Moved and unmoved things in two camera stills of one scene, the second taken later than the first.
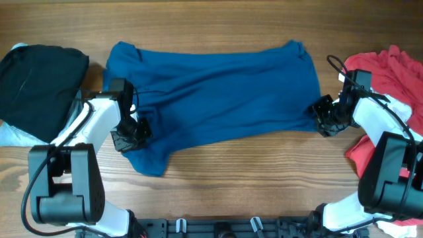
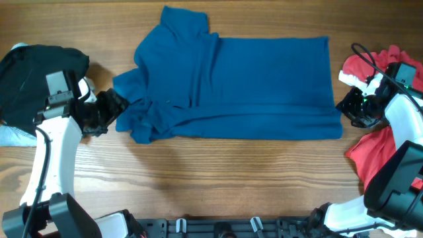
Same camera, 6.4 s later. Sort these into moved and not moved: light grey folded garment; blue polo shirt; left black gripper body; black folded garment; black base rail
Moved: left black gripper body; blue polo shirt
Not moved: light grey folded garment; black base rail; black folded garment
